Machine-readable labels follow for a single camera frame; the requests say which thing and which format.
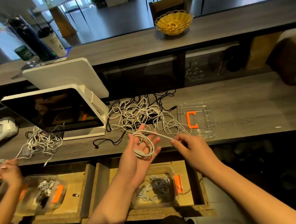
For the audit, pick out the person's left hand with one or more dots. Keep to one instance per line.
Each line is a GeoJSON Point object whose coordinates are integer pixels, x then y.
{"type": "Point", "coordinates": [134, 164]}

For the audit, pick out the person's right hand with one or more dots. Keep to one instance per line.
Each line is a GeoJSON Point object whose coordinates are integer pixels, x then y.
{"type": "Point", "coordinates": [196, 152]}

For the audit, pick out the clear container drawer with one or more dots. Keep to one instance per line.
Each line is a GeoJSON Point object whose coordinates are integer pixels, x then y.
{"type": "Point", "coordinates": [25, 202]}
{"type": "Point", "coordinates": [139, 202]}

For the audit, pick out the person's right forearm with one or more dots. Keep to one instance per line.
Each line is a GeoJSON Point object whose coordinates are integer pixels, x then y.
{"type": "Point", "coordinates": [255, 201]}

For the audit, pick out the person's left forearm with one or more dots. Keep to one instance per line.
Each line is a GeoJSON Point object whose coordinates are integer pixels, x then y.
{"type": "Point", "coordinates": [112, 209]}

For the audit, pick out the brown cardboard box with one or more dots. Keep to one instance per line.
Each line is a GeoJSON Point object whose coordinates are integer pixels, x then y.
{"type": "Point", "coordinates": [292, 62]}

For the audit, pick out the wooden drawer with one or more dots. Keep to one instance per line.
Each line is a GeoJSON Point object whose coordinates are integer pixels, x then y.
{"type": "Point", "coordinates": [200, 193]}
{"type": "Point", "coordinates": [84, 196]}

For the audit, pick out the small white connector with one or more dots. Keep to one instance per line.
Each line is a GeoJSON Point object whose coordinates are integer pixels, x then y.
{"type": "Point", "coordinates": [75, 195]}

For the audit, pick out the white touchscreen monitor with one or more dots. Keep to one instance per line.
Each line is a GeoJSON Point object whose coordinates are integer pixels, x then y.
{"type": "Point", "coordinates": [52, 110]}

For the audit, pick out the white customer display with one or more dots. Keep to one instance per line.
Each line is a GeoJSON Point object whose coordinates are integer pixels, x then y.
{"type": "Point", "coordinates": [64, 78]}

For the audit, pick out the grey wooden bar counter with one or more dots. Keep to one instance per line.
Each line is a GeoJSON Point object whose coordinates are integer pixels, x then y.
{"type": "Point", "coordinates": [128, 46]}

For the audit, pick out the flat cardboard sheet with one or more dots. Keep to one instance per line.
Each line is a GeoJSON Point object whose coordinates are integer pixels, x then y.
{"type": "Point", "coordinates": [262, 51]}

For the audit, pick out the blue white notebook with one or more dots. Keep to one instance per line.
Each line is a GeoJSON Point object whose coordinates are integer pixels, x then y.
{"type": "Point", "coordinates": [67, 54]}

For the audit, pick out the yellow woven basket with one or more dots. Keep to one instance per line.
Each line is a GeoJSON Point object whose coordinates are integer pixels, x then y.
{"type": "Point", "coordinates": [174, 23]}

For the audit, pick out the white headset device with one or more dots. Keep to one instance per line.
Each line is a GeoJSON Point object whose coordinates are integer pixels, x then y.
{"type": "Point", "coordinates": [6, 128]}

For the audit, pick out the white paper coffee cup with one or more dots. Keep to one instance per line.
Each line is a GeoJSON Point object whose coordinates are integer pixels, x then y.
{"type": "Point", "coordinates": [53, 42]}

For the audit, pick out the brown wooden chair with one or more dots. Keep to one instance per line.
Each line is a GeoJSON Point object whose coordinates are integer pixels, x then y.
{"type": "Point", "coordinates": [167, 6]}

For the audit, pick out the clear plastic water bottle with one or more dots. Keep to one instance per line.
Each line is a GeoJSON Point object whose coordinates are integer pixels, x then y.
{"type": "Point", "coordinates": [25, 52]}

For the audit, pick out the black thermos bottle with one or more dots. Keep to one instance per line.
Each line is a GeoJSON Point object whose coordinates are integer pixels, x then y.
{"type": "Point", "coordinates": [34, 40]}

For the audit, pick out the green potted plant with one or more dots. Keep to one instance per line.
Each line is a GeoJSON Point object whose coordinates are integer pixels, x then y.
{"type": "Point", "coordinates": [97, 0]}

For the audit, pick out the round wooden table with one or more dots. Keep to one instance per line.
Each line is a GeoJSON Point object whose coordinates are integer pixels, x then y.
{"type": "Point", "coordinates": [54, 6]}

